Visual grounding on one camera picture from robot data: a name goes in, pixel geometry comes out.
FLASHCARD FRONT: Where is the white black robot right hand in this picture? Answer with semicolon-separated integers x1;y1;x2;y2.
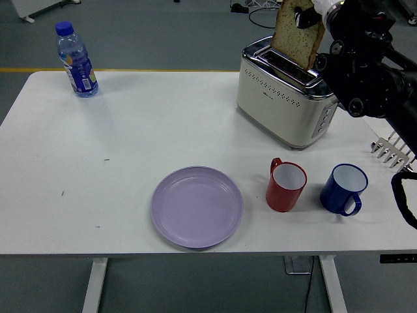
292;0;341;29

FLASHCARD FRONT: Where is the brown bread slice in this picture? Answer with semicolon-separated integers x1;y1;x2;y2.
271;0;326;70

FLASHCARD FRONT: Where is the cream and chrome toaster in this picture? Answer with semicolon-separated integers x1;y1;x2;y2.
236;35;340;151

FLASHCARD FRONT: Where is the purple round plate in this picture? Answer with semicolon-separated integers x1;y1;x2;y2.
150;166;244;250

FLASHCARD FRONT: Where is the white equipment base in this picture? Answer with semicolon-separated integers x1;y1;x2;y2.
402;0;417;25

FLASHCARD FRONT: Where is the silver metal toast rack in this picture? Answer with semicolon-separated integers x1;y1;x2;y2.
370;130;412;172

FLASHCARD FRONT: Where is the blue mug white inside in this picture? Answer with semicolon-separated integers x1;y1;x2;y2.
319;162;369;217

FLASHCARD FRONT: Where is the red mug white inside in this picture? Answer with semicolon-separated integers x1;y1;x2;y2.
265;157;308;213

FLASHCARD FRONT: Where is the clear water bottle blue cap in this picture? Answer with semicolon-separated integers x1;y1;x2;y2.
54;21;100;98

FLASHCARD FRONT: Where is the black table control panel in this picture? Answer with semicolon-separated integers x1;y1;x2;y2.
379;253;417;264

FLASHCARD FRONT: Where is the white table leg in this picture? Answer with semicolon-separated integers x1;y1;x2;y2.
319;255;348;313
81;257;109;313

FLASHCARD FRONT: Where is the white floor heater panel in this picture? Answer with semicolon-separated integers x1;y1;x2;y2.
9;0;81;23

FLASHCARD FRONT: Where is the white wire floor stand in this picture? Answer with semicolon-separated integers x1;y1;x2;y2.
246;0;283;9

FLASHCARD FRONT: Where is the black floor cable loop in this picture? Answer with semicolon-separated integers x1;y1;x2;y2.
249;6;281;27

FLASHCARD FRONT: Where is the grey metal table bracket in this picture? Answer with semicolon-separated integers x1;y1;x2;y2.
282;256;315;275

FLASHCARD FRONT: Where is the thin black hanging cable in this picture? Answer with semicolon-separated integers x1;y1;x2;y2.
302;257;315;313

